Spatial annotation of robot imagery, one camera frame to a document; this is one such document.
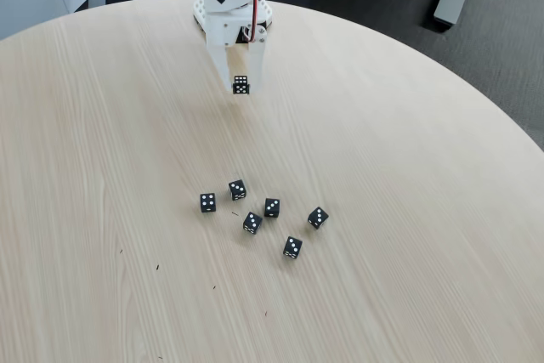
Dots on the black die with white pips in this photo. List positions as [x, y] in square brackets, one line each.
[207, 202]
[252, 222]
[237, 190]
[241, 85]
[272, 207]
[318, 217]
[292, 247]

